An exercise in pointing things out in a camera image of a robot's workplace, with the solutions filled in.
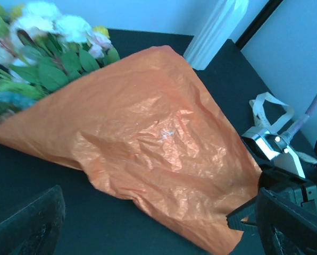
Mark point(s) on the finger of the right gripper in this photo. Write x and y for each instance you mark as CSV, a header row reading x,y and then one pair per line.
x,y
239,218

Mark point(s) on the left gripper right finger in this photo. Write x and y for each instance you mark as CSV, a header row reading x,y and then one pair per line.
x,y
284,227

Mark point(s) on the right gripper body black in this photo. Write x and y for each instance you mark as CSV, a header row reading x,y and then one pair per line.
x,y
301,191

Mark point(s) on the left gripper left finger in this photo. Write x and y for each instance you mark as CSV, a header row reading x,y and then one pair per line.
x,y
35,225

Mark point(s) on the cream ribbon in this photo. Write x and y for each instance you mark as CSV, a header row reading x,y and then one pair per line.
x,y
271,113

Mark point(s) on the orange wrapping paper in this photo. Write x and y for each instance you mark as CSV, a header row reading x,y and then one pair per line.
x,y
146,129

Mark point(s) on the artificial flower bunch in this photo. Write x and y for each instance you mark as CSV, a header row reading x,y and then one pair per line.
x,y
43,50

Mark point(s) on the white ribbed vase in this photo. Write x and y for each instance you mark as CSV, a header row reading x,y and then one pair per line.
x,y
216,29

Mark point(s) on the right black frame post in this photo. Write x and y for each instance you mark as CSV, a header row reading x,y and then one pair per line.
x,y
268,9

